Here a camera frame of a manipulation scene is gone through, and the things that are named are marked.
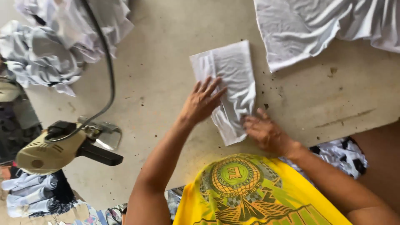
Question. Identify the pile of folded white garments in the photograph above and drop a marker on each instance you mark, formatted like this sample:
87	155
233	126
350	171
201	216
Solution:
34	193

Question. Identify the beige electric cloth cutting machine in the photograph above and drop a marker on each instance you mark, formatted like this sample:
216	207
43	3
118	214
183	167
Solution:
62	147

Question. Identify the black and white patterned fabric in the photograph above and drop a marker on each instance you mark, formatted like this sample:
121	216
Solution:
340	154

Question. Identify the white fabric piece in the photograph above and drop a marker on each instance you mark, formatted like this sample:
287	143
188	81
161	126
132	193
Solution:
232	90

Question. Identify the colourful fabric scraps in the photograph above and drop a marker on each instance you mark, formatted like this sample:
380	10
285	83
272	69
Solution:
103	215

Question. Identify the large white fabric sheet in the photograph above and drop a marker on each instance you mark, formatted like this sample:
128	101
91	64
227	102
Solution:
325	28

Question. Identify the person's yellow printed shirt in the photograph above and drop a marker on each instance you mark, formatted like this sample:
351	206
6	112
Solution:
250	193

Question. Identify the person's right fingers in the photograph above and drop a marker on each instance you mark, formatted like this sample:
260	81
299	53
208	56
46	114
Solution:
252	122

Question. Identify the heap of white fabric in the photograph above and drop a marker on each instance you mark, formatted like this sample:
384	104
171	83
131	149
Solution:
62	40

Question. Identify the person's left hand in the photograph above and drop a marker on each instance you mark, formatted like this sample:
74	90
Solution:
200	104

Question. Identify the person's right hand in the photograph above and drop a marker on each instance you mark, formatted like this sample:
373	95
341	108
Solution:
268	134

